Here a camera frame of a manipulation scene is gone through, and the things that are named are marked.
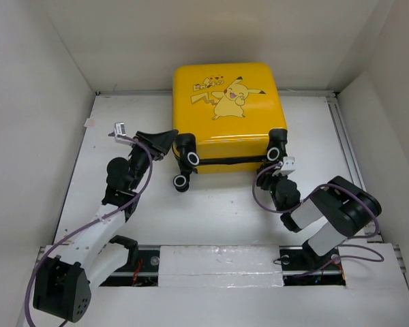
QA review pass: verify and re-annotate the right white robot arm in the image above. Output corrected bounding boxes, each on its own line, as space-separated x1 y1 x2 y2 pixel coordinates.
252 163 382 270

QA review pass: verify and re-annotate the small pink paper scrap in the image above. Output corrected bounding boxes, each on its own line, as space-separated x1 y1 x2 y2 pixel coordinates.
84 118 95 128

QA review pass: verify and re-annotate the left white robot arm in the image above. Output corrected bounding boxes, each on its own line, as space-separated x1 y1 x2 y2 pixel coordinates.
25 129 179 326

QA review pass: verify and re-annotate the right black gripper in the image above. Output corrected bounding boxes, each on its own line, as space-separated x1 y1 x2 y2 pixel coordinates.
256 166 288 213

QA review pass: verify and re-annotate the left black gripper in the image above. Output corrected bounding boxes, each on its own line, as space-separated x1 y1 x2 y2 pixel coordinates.
128 129 178 191

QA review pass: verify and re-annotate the yellow hard-shell suitcase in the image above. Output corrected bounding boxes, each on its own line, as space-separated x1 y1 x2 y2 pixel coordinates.
172 63 288 192

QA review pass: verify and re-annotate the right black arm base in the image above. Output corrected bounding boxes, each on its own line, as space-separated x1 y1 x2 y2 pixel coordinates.
273 247 346 287

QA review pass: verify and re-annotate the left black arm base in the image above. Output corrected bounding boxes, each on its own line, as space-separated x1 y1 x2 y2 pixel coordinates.
101 235 161 287

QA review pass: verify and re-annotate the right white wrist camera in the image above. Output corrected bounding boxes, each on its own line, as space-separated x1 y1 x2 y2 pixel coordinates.
273 157 297 176

